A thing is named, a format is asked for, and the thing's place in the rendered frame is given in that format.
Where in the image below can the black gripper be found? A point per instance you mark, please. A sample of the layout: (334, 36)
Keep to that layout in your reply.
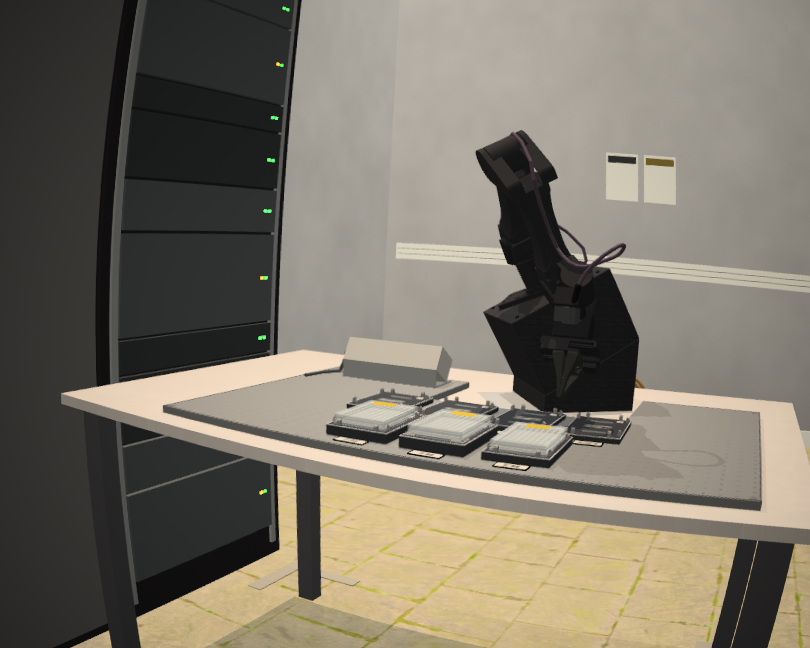
(566, 352)

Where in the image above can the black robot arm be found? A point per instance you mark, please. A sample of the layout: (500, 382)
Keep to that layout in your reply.
(520, 236)

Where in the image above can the white multi-well plate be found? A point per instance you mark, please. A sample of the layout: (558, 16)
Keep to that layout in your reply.
(526, 451)
(447, 437)
(370, 426)

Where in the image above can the light grey control panel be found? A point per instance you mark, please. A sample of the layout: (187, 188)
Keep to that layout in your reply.
(397, 362)

